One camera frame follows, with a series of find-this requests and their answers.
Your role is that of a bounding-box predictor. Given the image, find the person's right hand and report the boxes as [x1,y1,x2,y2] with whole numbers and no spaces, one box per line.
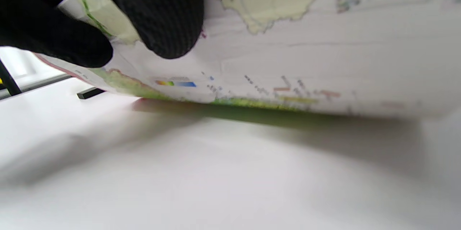
[0,0,205,68]

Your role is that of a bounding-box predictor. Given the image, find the black bar paperweight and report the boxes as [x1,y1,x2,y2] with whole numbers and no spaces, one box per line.
[77,88,107,99]

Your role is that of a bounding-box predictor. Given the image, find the colourful paper map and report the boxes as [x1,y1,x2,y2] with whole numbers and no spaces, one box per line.
[34,0,461,119]

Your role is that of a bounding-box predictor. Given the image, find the black metal stand leg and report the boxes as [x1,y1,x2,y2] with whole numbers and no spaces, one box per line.
[0,61,22,96]

